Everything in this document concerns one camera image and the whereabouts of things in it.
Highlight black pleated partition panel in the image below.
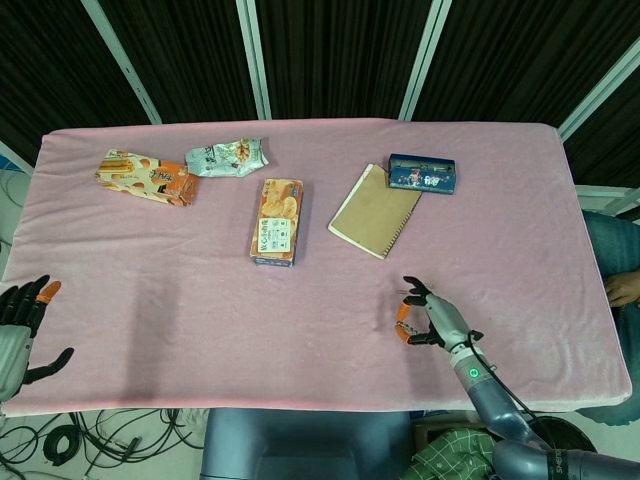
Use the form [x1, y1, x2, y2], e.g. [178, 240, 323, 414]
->
[0, 0, 154, 154]
[99, 0, 259, 124]
[564, 64, 640, 189]
[412, 0, 640, 132]
[254, 0, 436, 121]

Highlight white partition post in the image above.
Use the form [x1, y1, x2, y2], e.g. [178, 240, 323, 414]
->
[234, 0, 274, 121]
[79, 0, 163, 125]
[0, 139, 35, 174]
[398, 0, 454, 121]
[556, 37, 640, 141]

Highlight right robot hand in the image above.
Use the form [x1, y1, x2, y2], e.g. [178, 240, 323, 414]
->
[393, 275, 474, 351]

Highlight black coiled cable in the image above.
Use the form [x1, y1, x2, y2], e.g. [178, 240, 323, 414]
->
[43, 424, 81, 464]

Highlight pink table cloth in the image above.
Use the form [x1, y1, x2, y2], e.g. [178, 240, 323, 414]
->
[0, 118, 631, 419]

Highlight green checkered cloth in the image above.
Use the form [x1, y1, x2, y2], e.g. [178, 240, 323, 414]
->
[409, 428, 499, 480]

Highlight crumpled orange snack box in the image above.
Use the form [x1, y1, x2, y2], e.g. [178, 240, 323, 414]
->
[94, 147, 201, 208]

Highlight grey robot torso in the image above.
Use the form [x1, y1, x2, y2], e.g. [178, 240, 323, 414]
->
[199, 408, 416, 480]

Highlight silver green snack bag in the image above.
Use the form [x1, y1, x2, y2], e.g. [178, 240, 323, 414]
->
[184, 137, 271, 179]

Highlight person's blue jeans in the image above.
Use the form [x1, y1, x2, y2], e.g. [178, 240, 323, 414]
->
[574, 209, 640, 426]

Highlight black floor cable bundle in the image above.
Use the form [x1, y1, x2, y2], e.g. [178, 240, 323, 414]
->
[0, 407, 211, 480]

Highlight black waste bin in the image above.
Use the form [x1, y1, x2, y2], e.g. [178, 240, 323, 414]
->
[522, 412, 599, 454]

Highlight brown cardboard box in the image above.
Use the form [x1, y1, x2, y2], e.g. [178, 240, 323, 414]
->
[410, 412, 484, 439]

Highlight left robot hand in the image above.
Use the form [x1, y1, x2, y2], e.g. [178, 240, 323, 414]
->
[0, 273, 75, 404]

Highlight brown spiral notebook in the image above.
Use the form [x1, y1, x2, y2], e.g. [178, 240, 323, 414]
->
[327, 163, 424, 260]

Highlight blue pencil case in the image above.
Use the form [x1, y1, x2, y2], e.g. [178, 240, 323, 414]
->
[387, 152, 458, 196]

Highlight blue orange cookie box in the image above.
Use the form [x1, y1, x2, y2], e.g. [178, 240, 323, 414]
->
[248, 178, 305, 270]

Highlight person's left hand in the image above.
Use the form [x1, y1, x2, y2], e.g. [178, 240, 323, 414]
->
[603, 272, 640, 308]

